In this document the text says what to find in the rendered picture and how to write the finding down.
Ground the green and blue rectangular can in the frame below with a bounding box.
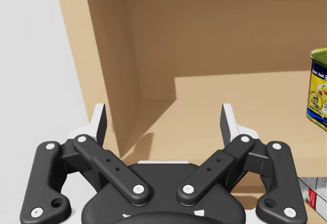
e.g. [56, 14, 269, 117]
[306, 46, 327, 132]

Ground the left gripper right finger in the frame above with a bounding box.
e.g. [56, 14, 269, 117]
[176, 103, 308, 224]

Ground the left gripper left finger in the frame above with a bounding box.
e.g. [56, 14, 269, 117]
[19, 103, 154, 224]

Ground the pale wooden shelf unit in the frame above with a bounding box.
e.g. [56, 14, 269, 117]
[53, 0, 327, 224]

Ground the red and white carton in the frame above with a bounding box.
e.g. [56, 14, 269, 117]
[297, 176, 327, 218]

